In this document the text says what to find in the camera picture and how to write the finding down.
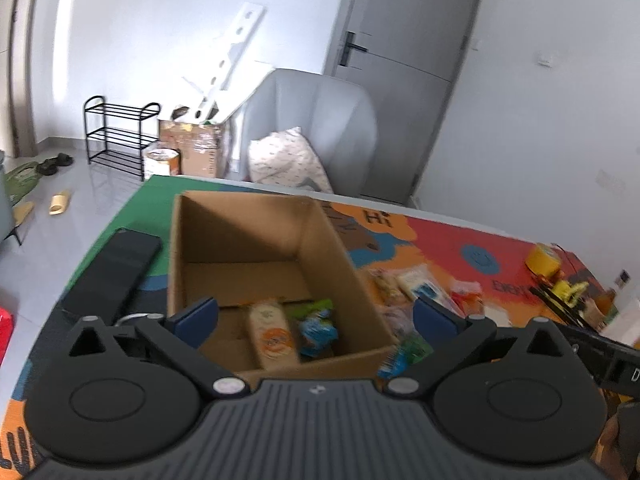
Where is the beige orange snack bar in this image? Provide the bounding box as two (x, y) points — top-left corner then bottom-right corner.
(246, 299), (300, 370)

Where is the black slippers pair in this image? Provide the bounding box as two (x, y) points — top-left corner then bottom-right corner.
(36, 153), (74, 177)

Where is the white wall switch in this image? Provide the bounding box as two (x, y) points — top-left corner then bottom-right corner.
(536, 52), (555, 68)

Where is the green snack packet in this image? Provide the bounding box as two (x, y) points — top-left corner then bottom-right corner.
(376, 332), (433, 380)

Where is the brown cardboard box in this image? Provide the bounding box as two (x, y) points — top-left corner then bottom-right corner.
(167, 191), (394, 386)

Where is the blue snack packet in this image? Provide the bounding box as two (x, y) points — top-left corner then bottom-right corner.
(298, 308), (338, 358)

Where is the green floor mat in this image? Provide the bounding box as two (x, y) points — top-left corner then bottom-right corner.
(4, 162), (40, 206)

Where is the yellow slipper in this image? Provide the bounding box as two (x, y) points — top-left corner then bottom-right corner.
(13, 200), (35, 226)
(49, 190), (72, 216)

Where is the grey armchair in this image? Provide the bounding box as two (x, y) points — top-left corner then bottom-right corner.
(239, 70), (378, 197)

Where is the white orange bucket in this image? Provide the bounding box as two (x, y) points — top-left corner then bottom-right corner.
(142, 148), (180, 180)

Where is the white dotted pillow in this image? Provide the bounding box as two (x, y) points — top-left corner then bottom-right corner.
(247, 127), (333, 193)

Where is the red white snack packet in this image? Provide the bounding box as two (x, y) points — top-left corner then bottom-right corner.
(449, 280), (484, 316)

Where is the black shoe rack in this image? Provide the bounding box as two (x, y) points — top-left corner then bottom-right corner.
(82, 96), (162, 181)

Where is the red box on floor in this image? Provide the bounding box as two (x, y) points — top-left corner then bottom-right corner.
(0, 308), (14, 363)

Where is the grey door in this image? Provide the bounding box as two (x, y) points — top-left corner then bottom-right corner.
(324, 0), (480, 204)

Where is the brown carton on floor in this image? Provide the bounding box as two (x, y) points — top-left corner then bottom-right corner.
(158, 119), (234, 178)

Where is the yellow black tool pile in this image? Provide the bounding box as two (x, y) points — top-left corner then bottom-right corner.
(528, 276), (598, 333)

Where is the white blue long snack pack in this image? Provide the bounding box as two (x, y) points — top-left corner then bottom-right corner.
(396, 264), (463, 316)

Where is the black door handle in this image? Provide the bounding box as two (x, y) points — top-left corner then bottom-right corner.
(338, 32), (368, 67)

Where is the white perforated board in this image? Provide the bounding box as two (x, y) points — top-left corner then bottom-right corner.
(193, 2), (266, 122)

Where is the black smartphone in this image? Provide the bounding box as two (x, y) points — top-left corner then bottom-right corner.
(58, 229), (163, 325)

